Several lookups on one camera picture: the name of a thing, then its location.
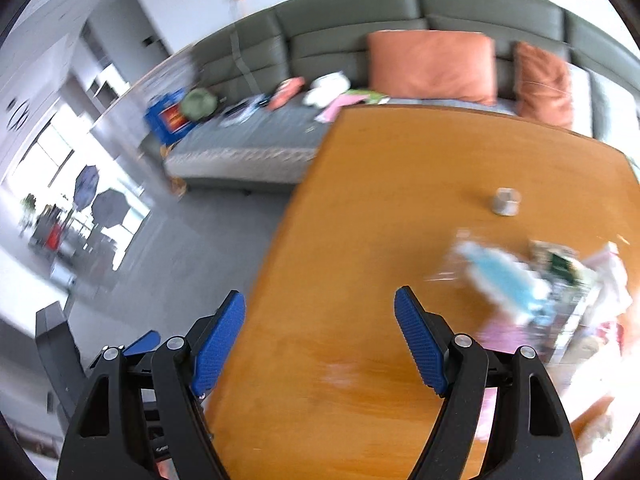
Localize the small orange cushion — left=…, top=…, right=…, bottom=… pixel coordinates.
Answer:
left=514, top=41, right=575, bottom=131

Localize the green hat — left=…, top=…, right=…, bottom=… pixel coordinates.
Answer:
left=180, top=87, right=219, bottom=122

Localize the grey sofa strap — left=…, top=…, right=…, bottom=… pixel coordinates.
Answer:
left=230, top=25, right=261, bottom=96

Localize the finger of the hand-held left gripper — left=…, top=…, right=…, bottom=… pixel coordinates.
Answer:
left=122, top=330, right=162, bottom=358

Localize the blue shopping bag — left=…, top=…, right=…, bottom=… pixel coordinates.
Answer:
left=145, top=87, right=193, bottom=143

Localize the small silver metal cup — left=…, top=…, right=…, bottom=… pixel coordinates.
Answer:
left=490, top=187, right=521, bottom=218

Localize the grey-green leather sofa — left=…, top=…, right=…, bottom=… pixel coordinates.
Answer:
left=165, top=0, right=640, bottom=196

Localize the blue umbrella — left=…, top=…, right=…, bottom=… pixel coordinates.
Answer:
left=74, top=165, right=101, bottom=208

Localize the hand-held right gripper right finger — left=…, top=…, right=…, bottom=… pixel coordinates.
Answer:
left=394, top=286, right=585, bottom=480

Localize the white plush toy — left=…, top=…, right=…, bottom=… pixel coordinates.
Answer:
left=302, top=71, right=351, bottom=108

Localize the white tissue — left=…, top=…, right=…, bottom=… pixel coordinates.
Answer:
left=585, top=242, right=633, bottom=321

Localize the trash bin with black bag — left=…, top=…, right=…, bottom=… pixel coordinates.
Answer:
left=35, top=301, right=90, bottom=431

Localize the grey umbrella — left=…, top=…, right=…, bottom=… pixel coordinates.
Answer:
left=92, top=190, right=132, bottom=226

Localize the green paper item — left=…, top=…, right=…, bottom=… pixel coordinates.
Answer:
left=350, top=89, right=391, bottom=106

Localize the pink wrapper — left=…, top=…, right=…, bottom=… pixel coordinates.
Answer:
left=477, top=320, right=551, bottom=356

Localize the green wrapper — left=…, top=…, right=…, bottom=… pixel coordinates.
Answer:
left=530, top=240, right=588, bottom=286

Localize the blue face mask packet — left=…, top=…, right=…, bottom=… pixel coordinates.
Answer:
left=425, top=230, right=556, bottom=326

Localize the large orange cushion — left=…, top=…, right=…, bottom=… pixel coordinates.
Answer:
left=366, top=30, right=498, bottom=107

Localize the pink book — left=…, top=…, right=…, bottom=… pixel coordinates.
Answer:
left=315, top=92, right=361, bottom=124

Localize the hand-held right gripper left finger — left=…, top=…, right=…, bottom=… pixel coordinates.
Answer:
left=56, top=290, right=247, bottom=480

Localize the grey quilted sofa cover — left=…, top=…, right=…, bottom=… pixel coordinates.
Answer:
left=165, top=92, right=521, bottom=186

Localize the salmon plush toy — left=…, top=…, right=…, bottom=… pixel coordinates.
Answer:
left=267, top=76, right=307, bottom=112

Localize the clear plastic wrapper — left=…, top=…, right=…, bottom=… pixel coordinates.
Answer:
left=545, top=280, right=601, bottom=361

